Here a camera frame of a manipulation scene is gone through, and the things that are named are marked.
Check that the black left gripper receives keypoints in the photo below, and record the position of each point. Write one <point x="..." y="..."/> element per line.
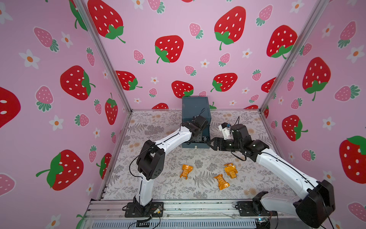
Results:
<point x="199" y="132"/>

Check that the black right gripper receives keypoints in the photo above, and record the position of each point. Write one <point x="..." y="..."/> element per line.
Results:
<point x="218" y="143"/>

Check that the teal drawer cabinet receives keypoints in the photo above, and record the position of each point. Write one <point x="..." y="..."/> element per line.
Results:
<point x="192" y="107"/>

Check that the orange cookie packet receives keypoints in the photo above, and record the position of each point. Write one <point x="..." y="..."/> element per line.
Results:
<point x="231" y="170"/>
<point x="222" y="183"/>
<point x="186" y="169"/>

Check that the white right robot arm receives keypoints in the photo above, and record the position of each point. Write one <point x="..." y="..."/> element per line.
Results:
<point x="314" y="201"/>

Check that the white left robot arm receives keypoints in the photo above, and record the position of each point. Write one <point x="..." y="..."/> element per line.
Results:
<point x="150" y="162"/>

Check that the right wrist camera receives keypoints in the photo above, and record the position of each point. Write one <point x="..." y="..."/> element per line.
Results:
<point x="225" y="128"/>

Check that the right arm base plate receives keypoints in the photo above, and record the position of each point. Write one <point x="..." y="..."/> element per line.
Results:
<point x="251" y="208"/>

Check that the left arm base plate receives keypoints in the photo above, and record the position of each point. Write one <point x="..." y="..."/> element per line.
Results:
<point x="135" y="210"/>

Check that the aluminium front rail frame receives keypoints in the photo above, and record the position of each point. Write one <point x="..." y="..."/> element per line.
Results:
<point x="184" y="214"/>

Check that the aluminium corner post right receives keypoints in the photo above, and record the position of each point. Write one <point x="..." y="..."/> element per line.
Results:
<point x="307" y="29"/>

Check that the aluminium corner post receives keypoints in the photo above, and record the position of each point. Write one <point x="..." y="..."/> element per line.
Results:
<point x="307" y="29"/>
<point x="86" y="17"/>

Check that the aluminium corner post left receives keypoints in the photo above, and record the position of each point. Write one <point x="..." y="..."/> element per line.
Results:
<point x="86" y="17"/>

